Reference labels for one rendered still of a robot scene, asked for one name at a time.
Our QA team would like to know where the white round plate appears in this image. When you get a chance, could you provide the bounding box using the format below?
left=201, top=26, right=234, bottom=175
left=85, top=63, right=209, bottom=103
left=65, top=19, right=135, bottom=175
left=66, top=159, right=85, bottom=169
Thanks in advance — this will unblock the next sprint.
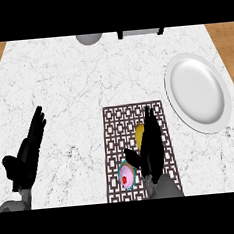
left=162, top=49, right=234, bottom=138

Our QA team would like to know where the brown patterned placemat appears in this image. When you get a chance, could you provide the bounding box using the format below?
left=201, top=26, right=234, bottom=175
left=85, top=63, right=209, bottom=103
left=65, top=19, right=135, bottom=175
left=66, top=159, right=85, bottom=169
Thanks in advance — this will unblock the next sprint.
left=99, top=99, right=184, bottom=204

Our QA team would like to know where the dark grey appliance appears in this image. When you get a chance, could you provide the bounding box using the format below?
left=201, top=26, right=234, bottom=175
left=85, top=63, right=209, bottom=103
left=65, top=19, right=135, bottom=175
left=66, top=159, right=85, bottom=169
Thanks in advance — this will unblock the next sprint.
left=117, top=28, right=166, bottom=41

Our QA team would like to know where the grey round object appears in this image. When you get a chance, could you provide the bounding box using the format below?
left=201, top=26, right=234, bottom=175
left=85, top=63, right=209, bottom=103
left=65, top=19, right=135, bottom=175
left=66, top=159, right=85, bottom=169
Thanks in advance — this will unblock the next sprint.
left=75, top=33, right=104, bottom=47

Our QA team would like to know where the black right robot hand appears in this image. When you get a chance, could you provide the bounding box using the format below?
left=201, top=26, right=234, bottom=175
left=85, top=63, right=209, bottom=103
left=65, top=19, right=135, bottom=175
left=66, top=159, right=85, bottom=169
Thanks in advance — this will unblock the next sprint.
left=120, top=105, right=168, bottom=187

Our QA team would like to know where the yellow lemon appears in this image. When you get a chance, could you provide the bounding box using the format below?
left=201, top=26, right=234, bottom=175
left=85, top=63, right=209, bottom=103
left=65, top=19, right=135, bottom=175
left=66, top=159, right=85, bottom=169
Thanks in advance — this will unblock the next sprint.
left=134, top=123, right=148, bottom=151

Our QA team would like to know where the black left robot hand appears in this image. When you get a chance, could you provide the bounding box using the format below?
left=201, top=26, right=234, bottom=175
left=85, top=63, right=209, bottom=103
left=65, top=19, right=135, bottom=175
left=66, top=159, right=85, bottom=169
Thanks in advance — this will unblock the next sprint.
left=0, top=105, right=53, bottom=194

